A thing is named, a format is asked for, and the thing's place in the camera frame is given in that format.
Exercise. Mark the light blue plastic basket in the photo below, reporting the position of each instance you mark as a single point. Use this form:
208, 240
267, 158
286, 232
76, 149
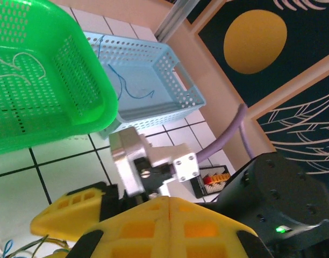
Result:
167, 107

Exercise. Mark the black connector board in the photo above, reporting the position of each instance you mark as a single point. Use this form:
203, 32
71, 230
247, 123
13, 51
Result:
207, 185

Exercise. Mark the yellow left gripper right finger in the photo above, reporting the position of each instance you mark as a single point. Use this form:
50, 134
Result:
221, 247

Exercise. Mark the green plastic basket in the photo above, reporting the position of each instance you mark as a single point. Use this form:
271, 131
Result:
46, 129

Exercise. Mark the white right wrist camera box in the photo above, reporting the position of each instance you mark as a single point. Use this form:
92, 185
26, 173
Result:
132, 150

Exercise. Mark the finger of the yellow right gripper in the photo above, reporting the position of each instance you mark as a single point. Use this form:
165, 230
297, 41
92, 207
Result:
67, 212

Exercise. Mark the aluminium frame post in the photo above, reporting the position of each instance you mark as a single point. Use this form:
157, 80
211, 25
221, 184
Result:
178, 13

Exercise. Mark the pile of rubber bands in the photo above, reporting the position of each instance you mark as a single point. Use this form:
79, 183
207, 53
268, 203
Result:
57, 240

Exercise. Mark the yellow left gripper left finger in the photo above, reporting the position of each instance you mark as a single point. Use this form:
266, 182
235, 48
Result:
113, 247

